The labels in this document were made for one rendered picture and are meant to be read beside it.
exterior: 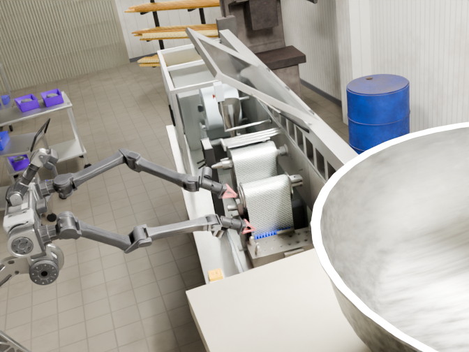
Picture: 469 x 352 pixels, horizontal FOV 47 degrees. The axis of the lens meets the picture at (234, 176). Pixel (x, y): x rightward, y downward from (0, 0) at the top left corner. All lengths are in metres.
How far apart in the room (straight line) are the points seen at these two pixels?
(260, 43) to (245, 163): 3.99
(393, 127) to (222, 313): 4.75
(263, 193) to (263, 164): 0.25
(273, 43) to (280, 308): 6.37
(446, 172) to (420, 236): 0.08
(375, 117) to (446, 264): 4.63
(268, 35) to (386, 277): 6.37
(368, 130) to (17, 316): 3.46
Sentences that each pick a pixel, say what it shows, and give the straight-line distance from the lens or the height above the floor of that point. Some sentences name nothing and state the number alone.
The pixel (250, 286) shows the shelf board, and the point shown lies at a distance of 0.60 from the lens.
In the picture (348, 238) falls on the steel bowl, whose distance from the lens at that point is 0.51.
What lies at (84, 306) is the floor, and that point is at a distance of 4.49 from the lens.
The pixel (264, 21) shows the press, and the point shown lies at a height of 1.36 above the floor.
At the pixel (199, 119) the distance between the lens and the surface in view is 3.67.
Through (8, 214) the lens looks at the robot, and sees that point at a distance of 2.68.
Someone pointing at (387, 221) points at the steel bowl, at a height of 2.34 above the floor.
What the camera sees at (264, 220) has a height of 1.11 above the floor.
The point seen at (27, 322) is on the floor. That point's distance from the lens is 4.59.
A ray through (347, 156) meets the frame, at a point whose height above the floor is 1.65.
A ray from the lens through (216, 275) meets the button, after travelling 2.85.
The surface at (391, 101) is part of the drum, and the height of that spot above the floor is 0.80.
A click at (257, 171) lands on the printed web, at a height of 1.28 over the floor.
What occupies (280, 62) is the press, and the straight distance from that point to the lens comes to 6.36.
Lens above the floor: 2.64
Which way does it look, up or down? 27 degrees down
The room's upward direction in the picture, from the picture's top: 10 degrees counter-clockwise
